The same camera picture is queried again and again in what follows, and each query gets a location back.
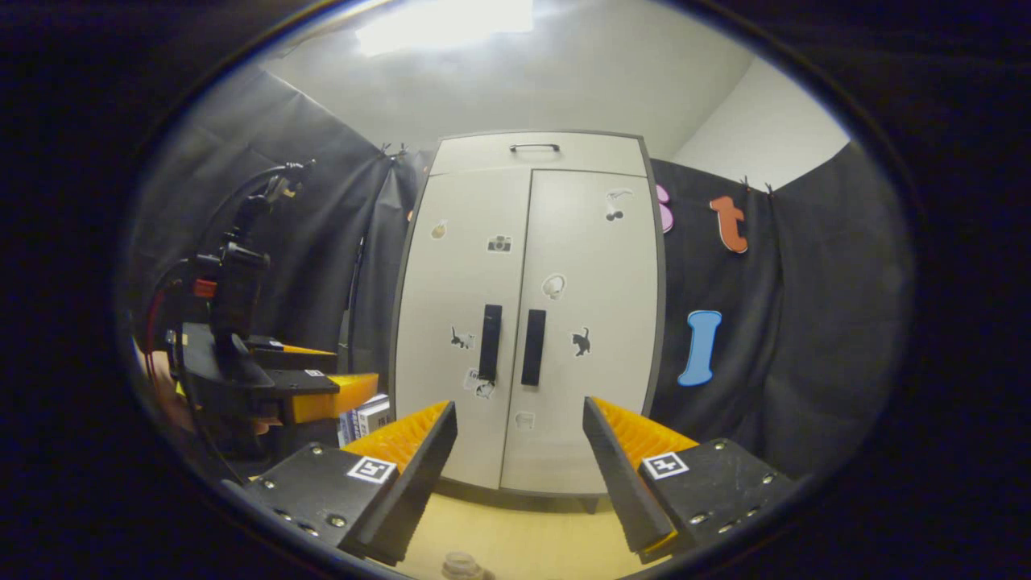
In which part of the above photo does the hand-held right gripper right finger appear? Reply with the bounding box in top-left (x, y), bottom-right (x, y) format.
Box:
top-left (582, 395), bottom-right (806, 565)

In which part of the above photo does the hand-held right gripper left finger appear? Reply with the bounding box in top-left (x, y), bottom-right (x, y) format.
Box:
top-left (222, 400), bottom-right (458, 566)

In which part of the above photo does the clear glass bottle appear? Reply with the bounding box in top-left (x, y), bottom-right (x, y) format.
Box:
top-left (441, 552), bottom-right (494, 580)

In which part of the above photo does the white cabinet door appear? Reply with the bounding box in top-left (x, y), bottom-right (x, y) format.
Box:
top-left (499, 169), bottom-right (661, 495)
top-left (393, 168), bottom-right (532, 491)

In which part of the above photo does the white grey cabinet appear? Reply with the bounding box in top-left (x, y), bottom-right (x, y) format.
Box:
top-left (388, 129), bottom-right (668, 514)

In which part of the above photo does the white cabinet drawer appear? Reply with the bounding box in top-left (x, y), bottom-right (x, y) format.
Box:
top-left (429, 133), bottom-right (648, 178)

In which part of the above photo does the white book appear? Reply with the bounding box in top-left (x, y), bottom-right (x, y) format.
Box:
top-left (354, 393), bottom-right (393, 440)

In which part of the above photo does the thin metal stand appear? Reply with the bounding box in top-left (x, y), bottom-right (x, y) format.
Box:
top-left (346, 234), bottom-right (367, 355)

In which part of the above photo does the black backdrop cloth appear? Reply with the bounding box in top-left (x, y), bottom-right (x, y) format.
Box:
top-left (121, 64), bottom-right (915, 484)

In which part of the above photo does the black red gripper cable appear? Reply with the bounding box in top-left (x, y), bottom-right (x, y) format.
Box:
top-left (143, 159), bottom-right (317, 387)

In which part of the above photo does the black left door handle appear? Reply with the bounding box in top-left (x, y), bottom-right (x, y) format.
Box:
top-left (479, 304), bottom-right (503, 383)

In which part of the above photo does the black door handle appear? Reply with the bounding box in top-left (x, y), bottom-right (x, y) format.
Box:
top-left (520, 309), bottom-right (547, 387)
top-left (479, 304), bottom-right (503, 383)

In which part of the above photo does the black right door handle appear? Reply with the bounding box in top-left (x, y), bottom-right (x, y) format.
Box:
top-left (520, 309), bottom-right (547, 387)

